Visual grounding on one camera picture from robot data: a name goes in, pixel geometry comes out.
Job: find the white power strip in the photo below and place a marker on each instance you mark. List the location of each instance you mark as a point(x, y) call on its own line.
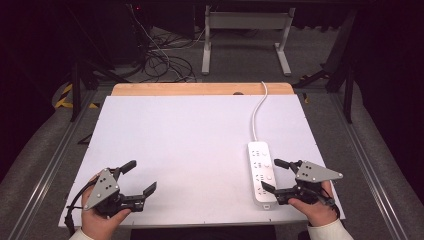
point(261, 166)

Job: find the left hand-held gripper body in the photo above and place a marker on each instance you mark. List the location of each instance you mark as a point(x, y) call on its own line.
point(106, 188)

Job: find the person's right hand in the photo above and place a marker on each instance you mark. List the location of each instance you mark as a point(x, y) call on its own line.
point(318, 213)

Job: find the wooden table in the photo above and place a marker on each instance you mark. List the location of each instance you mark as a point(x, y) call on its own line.
point(186, 89)

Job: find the yellow black hazard tape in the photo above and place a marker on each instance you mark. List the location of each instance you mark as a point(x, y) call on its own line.
point(65, 96)

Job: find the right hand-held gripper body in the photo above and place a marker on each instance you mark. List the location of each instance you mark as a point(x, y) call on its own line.
point(313, 173)

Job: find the white metal desk frame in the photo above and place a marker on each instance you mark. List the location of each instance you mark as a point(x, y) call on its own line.
point(246, 21)

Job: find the white board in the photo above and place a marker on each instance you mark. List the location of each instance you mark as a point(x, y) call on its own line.
point(186, 150)

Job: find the black metal stand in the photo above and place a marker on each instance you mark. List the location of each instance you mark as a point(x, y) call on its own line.
point(348, 86)
point(77, 90)

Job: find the aluminium rail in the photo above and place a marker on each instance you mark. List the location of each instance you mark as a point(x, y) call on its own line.
point(370, 166)
point(50, 170)

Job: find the person's left hand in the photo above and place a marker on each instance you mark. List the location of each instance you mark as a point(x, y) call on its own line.
point(98, 225)

